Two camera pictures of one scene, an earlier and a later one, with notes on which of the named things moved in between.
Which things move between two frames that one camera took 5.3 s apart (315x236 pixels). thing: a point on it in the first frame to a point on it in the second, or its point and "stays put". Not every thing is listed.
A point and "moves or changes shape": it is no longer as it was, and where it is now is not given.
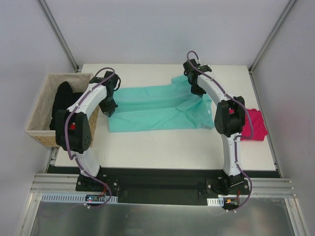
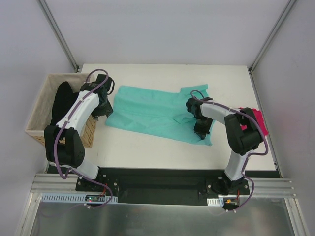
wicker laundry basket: x=39 y=125 stays put
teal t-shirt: x=169 y=106 moves or changes shape
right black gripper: x=196 y=89 to x=203 y=125
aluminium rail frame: x=258 y=188 stays put
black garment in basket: x=64 y=98 stays put
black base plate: x=165 y=186 stays put
